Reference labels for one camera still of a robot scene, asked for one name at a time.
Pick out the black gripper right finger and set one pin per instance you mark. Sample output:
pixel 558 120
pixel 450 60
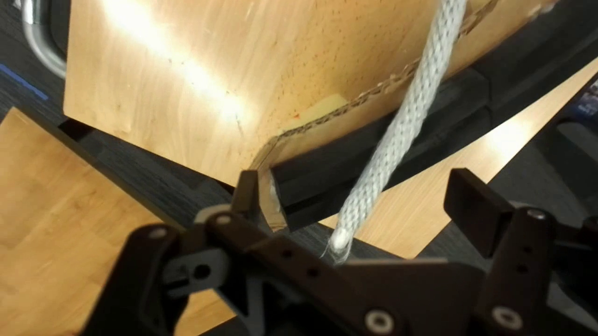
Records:
pixel 530 280

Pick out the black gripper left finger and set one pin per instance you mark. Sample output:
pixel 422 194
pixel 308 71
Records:
pixel 188 299

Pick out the dark grey office chair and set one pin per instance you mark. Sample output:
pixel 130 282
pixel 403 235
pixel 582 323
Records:
pixel 577 146

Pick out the black curved foam channel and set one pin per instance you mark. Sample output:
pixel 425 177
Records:
pixel 487 105

